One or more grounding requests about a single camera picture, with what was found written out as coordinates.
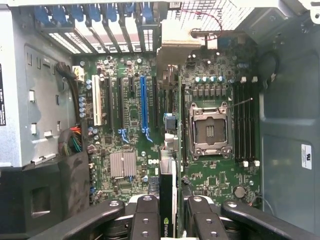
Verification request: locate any white expansion slot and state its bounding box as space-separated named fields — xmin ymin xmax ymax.
xmin=91 ymin=73 xmax=103 ymax=127

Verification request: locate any blue expansion slot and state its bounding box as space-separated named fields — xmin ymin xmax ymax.
xmin=139 ymin=75 xmax=154 ymax=144

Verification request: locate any black RAM slot bank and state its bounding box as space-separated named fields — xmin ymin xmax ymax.
xmin=180 ymin=83 xmax=190 ymax=168
xmin=231 ymin=76 xmax=261 ymax=168

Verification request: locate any CPU socket locking lever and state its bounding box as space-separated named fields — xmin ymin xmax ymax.
xmin=224 ymin=97 xmax=254 ymax=110

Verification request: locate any silver chipset heatsink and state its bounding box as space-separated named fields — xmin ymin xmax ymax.
xmin=109 ymin=151 xmax=138 ymax=180

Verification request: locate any open black PC case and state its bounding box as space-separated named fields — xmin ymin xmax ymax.
xmin=0 ymin=0 xmax=320 ymax=240

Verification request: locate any long black expansion slot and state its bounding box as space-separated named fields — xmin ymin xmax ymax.
xmin=116 ymin=76 xmax=125 ymax=131
xmin=104 ymin=76 xmax=115 ymax=131
xmin=151 ymin=76 xmax=159 ymax=129

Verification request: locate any red black twisted wire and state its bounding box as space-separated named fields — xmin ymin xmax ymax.
xmin=180 ymin=8 xmax=224 ymax=41

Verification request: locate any metal CPU socket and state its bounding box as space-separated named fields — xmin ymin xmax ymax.
xmin=188 ymin=101 xmax=233 ymax=161

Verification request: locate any silver coin battery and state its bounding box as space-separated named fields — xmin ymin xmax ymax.
xmin=234 ymin=185 xmax=248 ymax=199

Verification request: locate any green motherboard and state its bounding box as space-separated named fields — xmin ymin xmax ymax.
xmin=72 ymin=42 xmax=262 ymax=208

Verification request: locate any short black expansion slot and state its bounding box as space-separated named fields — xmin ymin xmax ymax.
xmin=128 ymin=76 xmax=135 ymax=99

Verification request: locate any grey power supply unit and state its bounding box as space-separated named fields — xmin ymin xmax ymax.
xmin=0 ymin=7 xmax=76 ymax=167

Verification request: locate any coloured wire bundle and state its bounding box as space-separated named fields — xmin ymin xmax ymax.
xmin=58 ymin=125 xmax=83 ymax=156

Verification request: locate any black braided cable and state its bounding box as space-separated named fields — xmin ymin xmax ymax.
xmin=55 ymin=61 xmax=85 ymax=127

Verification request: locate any white power connector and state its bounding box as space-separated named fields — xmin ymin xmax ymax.
xmin=71 ymin=65 xmax=85 ymax=83

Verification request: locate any black plastic fan shroud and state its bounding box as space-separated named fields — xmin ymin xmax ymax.
xmin=0 ymin=151 xmax=91 ymax=240

